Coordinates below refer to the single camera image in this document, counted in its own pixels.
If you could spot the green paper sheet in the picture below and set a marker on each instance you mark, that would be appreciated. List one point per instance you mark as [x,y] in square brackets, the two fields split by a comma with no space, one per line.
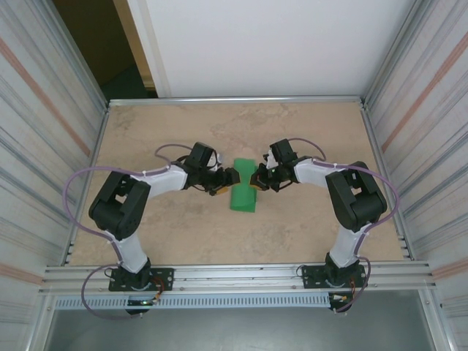
[243,199]

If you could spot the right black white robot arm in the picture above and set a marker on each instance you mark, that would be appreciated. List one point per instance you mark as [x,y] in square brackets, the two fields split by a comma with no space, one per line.
[358,204]

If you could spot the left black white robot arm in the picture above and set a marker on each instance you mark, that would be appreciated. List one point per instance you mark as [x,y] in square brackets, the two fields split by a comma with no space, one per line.
[120,204]

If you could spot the grey metal sheet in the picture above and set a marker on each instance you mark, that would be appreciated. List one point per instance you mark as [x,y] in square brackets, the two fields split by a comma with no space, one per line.
[237,329]

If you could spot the white board panel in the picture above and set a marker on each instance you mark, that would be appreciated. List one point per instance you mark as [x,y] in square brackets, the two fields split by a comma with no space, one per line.
[274,47]

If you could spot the black controller box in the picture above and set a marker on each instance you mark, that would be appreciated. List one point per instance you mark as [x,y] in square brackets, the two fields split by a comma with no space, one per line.
[140,302]
[340,299]

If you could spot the corrugated metal side panel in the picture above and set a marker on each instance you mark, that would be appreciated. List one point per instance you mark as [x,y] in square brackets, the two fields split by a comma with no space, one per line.
[36,146]
[431,146]

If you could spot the aluminium frame rail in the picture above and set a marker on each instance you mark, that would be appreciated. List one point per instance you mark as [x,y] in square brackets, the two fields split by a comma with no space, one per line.
[234,101]
[101,131]
[370,131]

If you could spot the wide aluminium mounting rail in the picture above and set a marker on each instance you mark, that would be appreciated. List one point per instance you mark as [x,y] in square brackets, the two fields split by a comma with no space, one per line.
[237,278]

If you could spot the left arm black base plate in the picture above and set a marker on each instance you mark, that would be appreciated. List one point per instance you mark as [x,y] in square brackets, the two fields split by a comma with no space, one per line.
[164,278]

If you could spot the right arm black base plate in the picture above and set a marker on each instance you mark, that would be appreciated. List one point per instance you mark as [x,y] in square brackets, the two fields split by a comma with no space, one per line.
[311,276]

